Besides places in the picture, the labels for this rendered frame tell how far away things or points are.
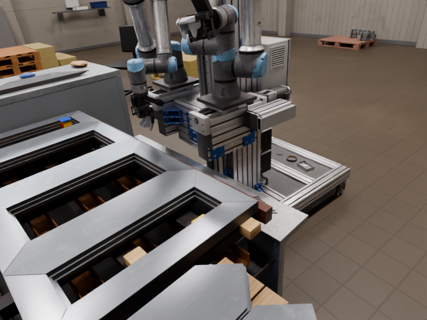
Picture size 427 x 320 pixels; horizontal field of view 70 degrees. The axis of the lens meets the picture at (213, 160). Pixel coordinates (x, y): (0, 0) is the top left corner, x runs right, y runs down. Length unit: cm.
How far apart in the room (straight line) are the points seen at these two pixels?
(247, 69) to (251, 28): 17
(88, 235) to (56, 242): 10
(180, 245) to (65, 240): 38
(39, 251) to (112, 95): 154
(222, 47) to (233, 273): 79
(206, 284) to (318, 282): 121
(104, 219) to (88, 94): 137
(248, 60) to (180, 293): 101
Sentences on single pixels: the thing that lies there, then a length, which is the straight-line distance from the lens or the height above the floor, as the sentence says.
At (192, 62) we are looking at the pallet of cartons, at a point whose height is 42.
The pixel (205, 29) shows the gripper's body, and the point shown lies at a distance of 104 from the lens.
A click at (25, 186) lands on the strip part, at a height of 86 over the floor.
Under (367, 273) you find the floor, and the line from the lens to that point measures 213.
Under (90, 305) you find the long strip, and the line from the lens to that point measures 90.
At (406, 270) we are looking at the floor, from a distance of 223.
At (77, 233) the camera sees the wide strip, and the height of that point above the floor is 86.
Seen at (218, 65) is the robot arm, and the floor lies 121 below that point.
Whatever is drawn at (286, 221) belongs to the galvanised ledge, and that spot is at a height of 68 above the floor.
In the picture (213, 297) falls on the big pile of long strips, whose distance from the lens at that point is 85.
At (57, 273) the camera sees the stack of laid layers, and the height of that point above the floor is 85.
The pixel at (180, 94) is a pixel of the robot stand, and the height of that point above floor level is 96.
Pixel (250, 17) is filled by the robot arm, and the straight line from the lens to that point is 143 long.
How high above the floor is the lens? 154
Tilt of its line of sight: 30 degrees down
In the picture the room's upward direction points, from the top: 5 degrees counter-clockwise
